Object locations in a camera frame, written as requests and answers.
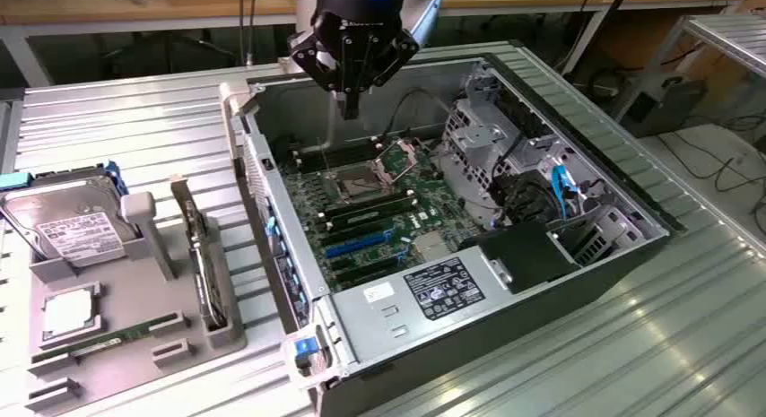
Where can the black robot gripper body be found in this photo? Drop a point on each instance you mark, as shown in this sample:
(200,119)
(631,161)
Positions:
(359,13)

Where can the graphics card with black fan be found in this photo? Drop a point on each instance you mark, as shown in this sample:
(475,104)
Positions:
(200,246)

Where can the thin metal locking lever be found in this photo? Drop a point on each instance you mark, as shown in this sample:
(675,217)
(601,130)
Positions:
(327,157)

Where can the metal socket cover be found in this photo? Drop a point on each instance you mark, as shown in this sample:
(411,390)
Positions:
(399,159)

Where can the metal drive cage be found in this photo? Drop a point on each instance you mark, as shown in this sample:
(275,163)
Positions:
(479,139)

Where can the wooden desk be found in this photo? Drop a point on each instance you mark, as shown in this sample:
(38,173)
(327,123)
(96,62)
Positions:
(179,11)

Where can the CPU socket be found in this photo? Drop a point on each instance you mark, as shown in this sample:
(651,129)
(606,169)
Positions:
(359,184)

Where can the installed RAM stick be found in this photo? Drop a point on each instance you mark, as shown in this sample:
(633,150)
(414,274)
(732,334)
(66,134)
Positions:
(371,207)

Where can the green motherboard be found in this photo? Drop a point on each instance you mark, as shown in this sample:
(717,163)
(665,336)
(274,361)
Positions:
(413,211)

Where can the open black PC case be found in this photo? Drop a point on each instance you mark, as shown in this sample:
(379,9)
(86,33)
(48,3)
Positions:
(598,166)

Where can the blue disk caddy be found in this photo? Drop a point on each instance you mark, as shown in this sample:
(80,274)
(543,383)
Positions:
(115,179)

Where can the blue expansion slot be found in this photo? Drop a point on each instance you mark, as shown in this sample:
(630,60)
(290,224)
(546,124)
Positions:
(354,246)

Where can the silver chipset heatsink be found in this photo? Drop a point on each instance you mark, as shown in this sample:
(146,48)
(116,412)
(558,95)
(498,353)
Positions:
(431,247)

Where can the black box on floor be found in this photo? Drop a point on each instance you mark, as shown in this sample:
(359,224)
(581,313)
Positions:
(665,107)

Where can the black expansion slot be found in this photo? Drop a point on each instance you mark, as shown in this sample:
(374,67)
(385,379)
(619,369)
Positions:
(362,263)
(366,277)

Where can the black plastic shroud box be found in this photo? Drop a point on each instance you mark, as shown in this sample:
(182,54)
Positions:
(526,255)

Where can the hard disk with white label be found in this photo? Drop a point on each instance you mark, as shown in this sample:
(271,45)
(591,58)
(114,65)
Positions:
(72,228)

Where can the grey power supply with label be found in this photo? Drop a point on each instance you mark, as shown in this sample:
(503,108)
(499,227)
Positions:
(407,309)

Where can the blue case latch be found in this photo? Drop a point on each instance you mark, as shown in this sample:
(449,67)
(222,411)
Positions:
(304,347)

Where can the silver CPU chip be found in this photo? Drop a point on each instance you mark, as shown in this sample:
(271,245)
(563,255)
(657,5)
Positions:
(71,314)

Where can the green loose RAM stick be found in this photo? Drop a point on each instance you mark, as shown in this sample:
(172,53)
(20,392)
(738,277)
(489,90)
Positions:
(102,343)

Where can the grey parts rack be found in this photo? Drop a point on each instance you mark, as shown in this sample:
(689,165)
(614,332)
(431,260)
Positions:
(131,354)

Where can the metal frame table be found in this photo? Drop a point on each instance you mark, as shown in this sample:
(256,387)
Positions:
(724,36)

